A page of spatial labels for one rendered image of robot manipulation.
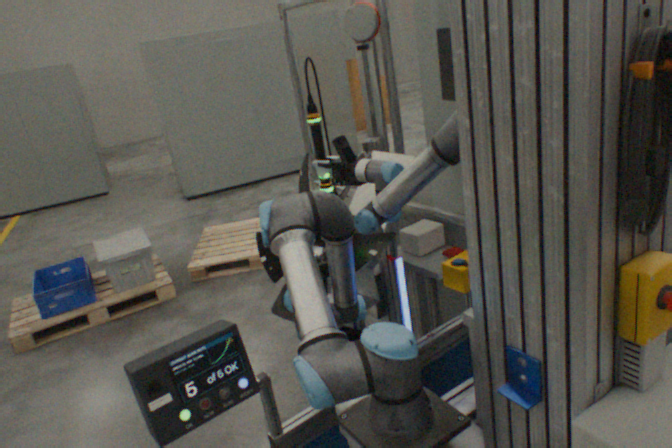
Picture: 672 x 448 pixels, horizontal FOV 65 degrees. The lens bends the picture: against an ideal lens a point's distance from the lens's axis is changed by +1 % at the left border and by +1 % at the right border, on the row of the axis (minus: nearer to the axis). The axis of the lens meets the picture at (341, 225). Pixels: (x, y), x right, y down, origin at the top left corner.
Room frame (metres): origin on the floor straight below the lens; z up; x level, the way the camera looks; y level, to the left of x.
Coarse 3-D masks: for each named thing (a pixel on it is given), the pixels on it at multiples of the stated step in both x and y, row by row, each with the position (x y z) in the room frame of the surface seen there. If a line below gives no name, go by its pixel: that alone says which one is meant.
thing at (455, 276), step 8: (456, 256) 1.67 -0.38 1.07; (464, 256) 1.66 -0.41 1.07; (448, 264) 1.62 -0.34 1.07; (448, 272) 1.61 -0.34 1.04; (456, 272) 1.58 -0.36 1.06; (464, 272) 1.56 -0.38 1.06; (448, 280) 1.62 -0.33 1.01; (456, 280) 1.59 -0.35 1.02; (464, 280) 1.56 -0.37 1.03; (456, 288) 1.59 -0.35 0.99; (464, 288) 1.56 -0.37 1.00
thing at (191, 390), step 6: (192, 378) 1.05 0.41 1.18; (198, 378) 1.05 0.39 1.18; (180, 384) 1.03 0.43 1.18; (186, 384) 1.04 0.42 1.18; (192, 384) 1.04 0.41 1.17; (198, 384) 1.05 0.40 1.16; (180, 390) 1.03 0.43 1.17; (186, 390) 1.03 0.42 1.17; (192, 390) 1.04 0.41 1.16; (198, 390) 1.04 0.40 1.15; (186, 396) 1.03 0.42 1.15; (192, 396) 1.03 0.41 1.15; (198, 396) 1.04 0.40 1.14; (186, 402) 1.02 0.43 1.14
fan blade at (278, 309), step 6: (324, 282) 1.73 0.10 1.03; (282, 288) 1.75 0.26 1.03; (282, 294) 1.73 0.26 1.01; (276, 300) 1.73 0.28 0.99; (282, 300) 1.72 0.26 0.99; (276, 306) 1.72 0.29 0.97; (282, 306) 1.71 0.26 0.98; (276, 312) 1.70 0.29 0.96; (282, 312) 1.69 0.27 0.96; (288, 312) 1.68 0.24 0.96; (282, 318) 1.68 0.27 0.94; (288, 318) 1.67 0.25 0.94
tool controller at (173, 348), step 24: (192, 336) 1.14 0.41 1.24; (216, 336) 1.11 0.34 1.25; (240, 336) 1.14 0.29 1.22; (144, 360) 1.07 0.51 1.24; (168, 360) 1.05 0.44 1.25; (192, 360) 1.07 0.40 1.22; (216, 360) 1.09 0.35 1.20; (240, 360) 1.11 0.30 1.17; (144, 384) 1.01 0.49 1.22; (168, 384) 1.02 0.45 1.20; (216, 384) 1.07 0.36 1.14; (144, 408) 0.99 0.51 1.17; (168, 408) 1.00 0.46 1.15; (192, 408) 1.02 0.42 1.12; (216, 408) 1.04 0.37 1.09; (168, 432) 0.98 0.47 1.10
